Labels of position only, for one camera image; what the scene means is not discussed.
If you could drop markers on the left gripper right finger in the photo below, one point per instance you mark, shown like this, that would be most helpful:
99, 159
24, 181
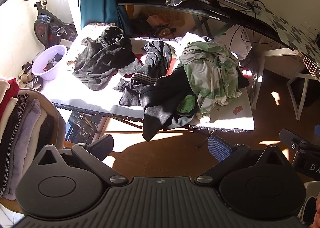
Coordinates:
230, 158

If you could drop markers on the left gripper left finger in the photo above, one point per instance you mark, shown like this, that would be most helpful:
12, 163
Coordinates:
90, 157

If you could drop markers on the black denim jeans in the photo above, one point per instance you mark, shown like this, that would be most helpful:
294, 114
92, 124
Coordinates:
160, 103

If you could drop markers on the stack of folded clothes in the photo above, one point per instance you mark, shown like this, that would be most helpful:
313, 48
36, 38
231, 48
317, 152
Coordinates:
20, 140

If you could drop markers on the green ribbed garment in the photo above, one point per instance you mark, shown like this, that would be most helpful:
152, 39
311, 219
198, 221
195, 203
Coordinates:
187, 104

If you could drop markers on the green white floral sheet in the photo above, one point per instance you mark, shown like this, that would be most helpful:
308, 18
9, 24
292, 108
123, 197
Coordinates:
211, 70

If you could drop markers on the dark grey hoodie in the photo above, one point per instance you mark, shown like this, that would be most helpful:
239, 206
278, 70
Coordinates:
105, 56

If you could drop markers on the lavender plastic basin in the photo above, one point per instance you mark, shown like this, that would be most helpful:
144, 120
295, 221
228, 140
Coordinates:
49, 62

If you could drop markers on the geometric pattern tablecloth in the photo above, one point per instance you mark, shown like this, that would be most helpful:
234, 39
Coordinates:
291, 35

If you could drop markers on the grey striped-hem garment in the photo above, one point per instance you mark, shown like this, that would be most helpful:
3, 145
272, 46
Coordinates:
143, 75

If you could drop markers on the exercise bike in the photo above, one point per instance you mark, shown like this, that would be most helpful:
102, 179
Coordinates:
49, 29

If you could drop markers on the black desk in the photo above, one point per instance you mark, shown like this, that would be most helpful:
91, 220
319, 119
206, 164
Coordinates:
215, 10

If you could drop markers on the clear plastic bag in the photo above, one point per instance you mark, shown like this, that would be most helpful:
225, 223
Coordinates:
174, 2

